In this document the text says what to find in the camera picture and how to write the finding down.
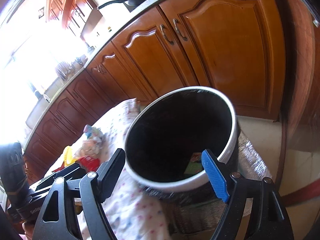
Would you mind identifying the cartoon cat wrapper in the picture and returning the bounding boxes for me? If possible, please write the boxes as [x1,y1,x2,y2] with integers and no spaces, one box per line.
[75,155,100,172]

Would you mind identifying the white paper ball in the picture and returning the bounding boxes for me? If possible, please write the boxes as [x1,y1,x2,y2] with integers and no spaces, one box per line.
[74,138,103,159]

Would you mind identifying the black trash bag liner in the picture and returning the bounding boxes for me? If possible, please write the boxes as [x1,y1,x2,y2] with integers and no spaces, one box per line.
[138,132,257,235]

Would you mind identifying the white rimmed trash bin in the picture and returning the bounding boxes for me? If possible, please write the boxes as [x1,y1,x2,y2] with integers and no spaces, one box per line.
[124,86,240,203]

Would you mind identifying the wooden kitchen base cabinets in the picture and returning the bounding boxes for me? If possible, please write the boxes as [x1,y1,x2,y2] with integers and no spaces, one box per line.
[23,0,285,183]

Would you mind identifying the yellow foam fruit net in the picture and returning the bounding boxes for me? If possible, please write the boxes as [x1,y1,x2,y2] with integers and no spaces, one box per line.
[63,146,76,167]

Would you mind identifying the crumpled colourful cartoon wrapper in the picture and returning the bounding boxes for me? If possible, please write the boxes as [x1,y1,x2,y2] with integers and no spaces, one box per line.
[83,125,103,139]

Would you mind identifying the dish drying rack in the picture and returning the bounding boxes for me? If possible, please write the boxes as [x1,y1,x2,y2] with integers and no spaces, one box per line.
[55,61,82,82]

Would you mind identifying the grey speckled countertop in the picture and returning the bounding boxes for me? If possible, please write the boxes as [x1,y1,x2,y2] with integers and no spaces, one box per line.
[23,0,201,151]

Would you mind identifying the wooden upper wall cabinets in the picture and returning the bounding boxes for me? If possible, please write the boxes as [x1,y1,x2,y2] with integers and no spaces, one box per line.
[46,0,103,42]

